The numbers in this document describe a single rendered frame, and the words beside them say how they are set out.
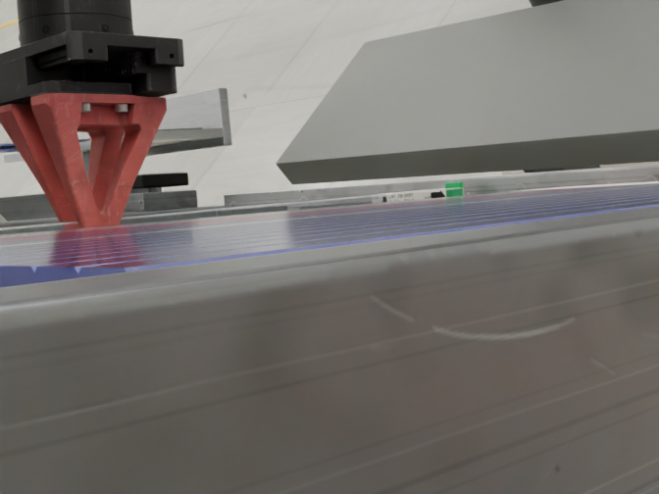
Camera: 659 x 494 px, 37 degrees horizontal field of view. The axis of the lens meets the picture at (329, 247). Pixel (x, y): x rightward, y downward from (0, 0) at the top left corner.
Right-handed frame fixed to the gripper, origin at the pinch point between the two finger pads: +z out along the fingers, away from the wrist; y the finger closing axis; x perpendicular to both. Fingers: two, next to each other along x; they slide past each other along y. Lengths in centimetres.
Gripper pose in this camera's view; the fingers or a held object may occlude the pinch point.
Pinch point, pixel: (90, 226)
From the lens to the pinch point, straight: 53.2
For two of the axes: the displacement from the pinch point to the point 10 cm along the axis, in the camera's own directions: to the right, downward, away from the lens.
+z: 0.6, 10.0, 0.5
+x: 7.3, -0.8, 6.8
